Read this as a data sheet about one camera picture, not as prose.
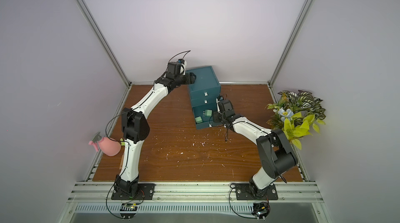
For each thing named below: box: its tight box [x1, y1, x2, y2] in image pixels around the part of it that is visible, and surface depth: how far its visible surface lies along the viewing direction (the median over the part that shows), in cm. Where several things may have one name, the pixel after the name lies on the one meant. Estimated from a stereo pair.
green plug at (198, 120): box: [194, 116, 203, 124], surface depth 99 cm
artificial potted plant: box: [264, 90, 327, 150], surface depth 75 cm
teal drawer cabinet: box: [185, 65, 221, 130], surface depth 95 cm
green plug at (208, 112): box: [205, 109, 213, 117], surface depth 102 cm
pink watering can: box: [88, 131, 122, 157], surface depth 79 cm
